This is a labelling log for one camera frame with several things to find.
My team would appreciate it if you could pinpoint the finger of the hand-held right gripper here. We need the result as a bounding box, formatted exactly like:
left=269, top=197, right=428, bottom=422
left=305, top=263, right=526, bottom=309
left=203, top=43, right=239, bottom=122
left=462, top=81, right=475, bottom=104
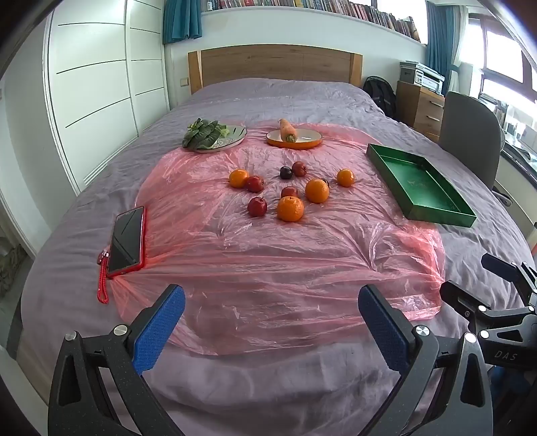
left=440, top=280, right=535, bottom=336
left=482, top=253, right=537, bottom=296

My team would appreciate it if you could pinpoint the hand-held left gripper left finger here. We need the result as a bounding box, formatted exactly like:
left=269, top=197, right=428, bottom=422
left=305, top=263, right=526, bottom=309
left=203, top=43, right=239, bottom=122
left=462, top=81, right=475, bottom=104
left=47, top=284, right=186, bottom=436

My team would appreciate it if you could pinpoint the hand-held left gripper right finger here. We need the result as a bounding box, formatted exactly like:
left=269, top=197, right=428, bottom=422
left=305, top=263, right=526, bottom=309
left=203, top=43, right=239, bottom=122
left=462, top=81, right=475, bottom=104
left=357, top=284, right=493, bottom=436

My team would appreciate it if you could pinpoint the green rectangular tray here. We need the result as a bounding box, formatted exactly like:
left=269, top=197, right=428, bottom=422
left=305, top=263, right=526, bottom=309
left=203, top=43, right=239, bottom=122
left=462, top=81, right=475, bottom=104
left=367, top=143, right=478, bottom=228

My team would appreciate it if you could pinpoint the phone in red case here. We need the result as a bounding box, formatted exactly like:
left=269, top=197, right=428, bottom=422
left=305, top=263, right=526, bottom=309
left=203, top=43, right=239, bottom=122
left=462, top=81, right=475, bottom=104
left=106, top=206, right=147, bottom=277

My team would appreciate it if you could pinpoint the pink plastic sheet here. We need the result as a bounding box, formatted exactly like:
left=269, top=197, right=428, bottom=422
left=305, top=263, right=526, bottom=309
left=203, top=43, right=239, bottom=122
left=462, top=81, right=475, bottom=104
left=111, top=121, right=447, bottom=357

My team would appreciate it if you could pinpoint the desk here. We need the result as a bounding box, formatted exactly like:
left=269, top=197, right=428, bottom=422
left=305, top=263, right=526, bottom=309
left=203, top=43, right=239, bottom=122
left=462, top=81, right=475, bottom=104
left=501, top=105, right=537, bottom=189

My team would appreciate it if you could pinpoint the grey chair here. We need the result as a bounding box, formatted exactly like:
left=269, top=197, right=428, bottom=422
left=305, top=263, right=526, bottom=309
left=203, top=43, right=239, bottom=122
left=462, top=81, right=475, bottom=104
left=438, top=91, right=515, bottom=206

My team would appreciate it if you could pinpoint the wooden drawer cabinet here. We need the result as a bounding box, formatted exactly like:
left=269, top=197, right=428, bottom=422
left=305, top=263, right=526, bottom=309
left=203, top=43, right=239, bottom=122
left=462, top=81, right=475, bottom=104
left=395, top=80, right=445, bottom=141

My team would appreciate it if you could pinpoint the plate with green vegetables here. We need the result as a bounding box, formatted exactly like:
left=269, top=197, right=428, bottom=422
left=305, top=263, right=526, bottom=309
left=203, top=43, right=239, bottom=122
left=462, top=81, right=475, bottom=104
left=182, top=118, right=231, bottom=149

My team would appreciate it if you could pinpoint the window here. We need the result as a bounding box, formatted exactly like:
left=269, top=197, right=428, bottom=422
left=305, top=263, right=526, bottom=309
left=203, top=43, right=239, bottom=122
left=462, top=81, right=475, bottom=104
left=459, top=12, right=537, bottom=105

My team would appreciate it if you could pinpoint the white plate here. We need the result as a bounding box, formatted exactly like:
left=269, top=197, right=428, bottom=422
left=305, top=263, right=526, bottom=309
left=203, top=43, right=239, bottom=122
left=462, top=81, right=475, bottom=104
left=183, top=124, right=248, bottom=154

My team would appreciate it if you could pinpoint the white printer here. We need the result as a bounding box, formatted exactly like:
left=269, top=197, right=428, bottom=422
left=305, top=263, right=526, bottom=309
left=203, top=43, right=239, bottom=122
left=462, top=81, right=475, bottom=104
left=398, top=61, right=445, bottom=95

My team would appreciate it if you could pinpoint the orange rimmed plate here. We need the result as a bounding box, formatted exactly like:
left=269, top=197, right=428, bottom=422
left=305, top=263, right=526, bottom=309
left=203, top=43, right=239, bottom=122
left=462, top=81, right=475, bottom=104
left=265, top=128, right=324, bottom=150

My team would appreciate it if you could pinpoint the black backpack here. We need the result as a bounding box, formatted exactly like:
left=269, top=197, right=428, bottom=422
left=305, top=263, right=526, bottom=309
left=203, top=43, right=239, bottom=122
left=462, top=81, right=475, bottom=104
left=362, top=76, right=397, bottom=120

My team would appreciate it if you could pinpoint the carrot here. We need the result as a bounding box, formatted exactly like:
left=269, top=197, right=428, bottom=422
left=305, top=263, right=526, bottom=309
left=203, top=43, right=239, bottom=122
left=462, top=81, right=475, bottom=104
left=279, top=118, right=298, bottom=143

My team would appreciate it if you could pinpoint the teal curtain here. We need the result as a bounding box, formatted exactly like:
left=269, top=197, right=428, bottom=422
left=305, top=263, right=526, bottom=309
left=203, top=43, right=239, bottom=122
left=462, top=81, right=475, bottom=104
left=426, top=0, right=462, bottom=91
left=163, top=0, right=203, bottom=45

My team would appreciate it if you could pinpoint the white wardrobe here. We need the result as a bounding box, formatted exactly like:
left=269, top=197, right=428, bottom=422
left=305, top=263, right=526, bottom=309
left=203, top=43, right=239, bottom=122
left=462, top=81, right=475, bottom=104
left=42, top=0, right=170, bottom=194

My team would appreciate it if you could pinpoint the wooden headboard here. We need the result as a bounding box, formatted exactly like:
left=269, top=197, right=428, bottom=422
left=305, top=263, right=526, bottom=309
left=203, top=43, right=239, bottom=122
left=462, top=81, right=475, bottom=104
left=187, top=44, right=363, bottom=95

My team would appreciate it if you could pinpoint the row of books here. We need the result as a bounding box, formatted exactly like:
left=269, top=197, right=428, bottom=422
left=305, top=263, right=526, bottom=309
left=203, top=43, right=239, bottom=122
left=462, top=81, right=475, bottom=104
left=200, top=0, right=421, bottom=43

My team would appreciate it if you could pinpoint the red wrist strap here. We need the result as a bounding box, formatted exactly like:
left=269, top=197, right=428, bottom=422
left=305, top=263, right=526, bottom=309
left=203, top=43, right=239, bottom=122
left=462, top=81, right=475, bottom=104
left=96, top=249, right=110, bottom=305

